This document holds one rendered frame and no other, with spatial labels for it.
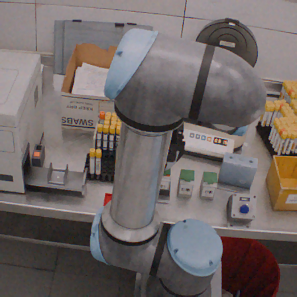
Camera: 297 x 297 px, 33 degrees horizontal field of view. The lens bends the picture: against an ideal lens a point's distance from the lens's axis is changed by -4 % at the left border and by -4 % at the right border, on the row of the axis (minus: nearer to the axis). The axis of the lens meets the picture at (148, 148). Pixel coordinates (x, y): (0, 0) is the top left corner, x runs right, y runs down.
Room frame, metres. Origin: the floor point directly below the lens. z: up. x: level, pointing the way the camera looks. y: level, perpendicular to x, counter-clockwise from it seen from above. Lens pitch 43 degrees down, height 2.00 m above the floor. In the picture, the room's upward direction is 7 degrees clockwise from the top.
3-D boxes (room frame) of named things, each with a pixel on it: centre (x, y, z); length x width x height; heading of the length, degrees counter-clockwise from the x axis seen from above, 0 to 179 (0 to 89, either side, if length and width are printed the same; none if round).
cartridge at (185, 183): (1.03, -0.12, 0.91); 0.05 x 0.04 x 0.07; 1
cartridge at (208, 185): (1.03, -0.18, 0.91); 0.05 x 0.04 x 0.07; 1
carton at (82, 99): (1.37, 0.17, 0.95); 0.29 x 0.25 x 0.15; 1
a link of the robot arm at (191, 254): (0.63, -0.11, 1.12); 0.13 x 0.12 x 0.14; 81
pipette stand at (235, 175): (1.08, -0.27, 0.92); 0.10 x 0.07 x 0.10; 83
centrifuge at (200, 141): (1.32, -0.19, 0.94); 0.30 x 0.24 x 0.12; 172
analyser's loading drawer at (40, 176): (0.98, 0.26, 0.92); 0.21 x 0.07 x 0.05; 91
